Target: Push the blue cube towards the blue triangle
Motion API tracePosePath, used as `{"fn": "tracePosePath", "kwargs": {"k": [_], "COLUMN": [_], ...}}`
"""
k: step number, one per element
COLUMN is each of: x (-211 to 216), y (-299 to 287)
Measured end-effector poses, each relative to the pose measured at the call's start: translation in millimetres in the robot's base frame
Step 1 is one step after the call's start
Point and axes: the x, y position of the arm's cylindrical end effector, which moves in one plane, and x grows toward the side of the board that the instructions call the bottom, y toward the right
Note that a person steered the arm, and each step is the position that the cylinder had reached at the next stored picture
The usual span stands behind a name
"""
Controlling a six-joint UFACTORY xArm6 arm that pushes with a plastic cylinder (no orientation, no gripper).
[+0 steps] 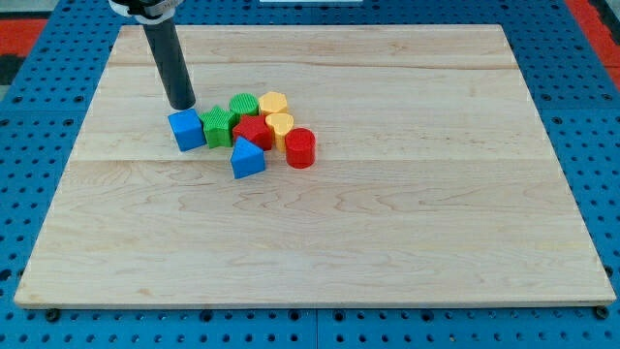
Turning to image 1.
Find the green star block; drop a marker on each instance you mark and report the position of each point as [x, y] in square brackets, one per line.
[217, 126]

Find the red star block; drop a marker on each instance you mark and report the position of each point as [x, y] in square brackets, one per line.
[253, 129]

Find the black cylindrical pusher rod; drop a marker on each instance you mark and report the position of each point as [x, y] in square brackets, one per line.
[168, 56]

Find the blue triangle block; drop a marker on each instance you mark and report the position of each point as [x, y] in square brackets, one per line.
[247, 158]

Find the yellow heart block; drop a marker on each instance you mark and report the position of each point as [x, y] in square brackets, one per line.
[280, 124]

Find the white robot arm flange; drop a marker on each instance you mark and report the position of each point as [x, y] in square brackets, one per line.
[146, 12]

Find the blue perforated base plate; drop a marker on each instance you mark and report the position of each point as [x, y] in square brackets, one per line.
[47, 101]

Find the light wooden board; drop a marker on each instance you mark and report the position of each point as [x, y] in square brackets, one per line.
[434, 185]

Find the blue cube block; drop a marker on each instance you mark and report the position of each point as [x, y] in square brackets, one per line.
[187, 129]

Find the green cylinder block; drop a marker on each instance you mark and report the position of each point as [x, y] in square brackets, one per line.
[244, 104]

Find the red cylinder block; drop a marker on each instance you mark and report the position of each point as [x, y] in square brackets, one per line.
[300, 148]

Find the yellow hexagon block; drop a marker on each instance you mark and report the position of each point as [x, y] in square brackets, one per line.
[273, 102]

